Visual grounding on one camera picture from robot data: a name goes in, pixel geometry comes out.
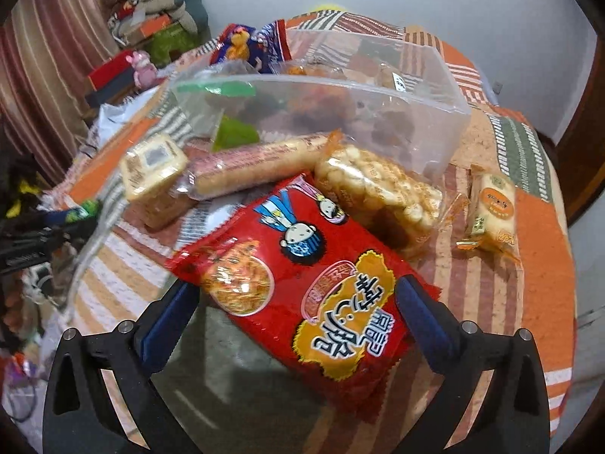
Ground brown pastries in box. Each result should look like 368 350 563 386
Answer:
282 57 402 128

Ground clear bag of round biscuits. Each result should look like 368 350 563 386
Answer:
313 130 461 258

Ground clear plastic storage box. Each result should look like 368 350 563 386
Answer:
169 27 472 185

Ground pile of clothes and boxes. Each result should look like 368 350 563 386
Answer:
108 0 211 68

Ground blue and red snack bag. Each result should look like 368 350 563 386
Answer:
209 20 291 75

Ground red noodle snack packet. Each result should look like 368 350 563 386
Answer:
166 173 440 424

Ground small orange pastry packet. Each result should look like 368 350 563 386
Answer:
455 165 521 266

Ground red and black box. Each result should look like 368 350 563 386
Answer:
85 54 143 107

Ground pink plush toy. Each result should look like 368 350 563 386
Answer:
125 50 159 90

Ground striped curtain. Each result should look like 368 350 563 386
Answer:
0 0 124 185

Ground square cream cracker packet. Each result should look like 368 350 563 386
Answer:
118 133 190 228

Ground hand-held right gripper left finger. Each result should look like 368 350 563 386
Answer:
42 280 201 454

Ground patchwork striped tablecloth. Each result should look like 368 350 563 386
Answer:
45 9 577 440

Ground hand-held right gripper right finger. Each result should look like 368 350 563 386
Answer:
395 274 552 454

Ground green snack packet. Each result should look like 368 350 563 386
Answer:
177 81 261 152

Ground long pink wafer packet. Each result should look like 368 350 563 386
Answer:
182 133 329 199

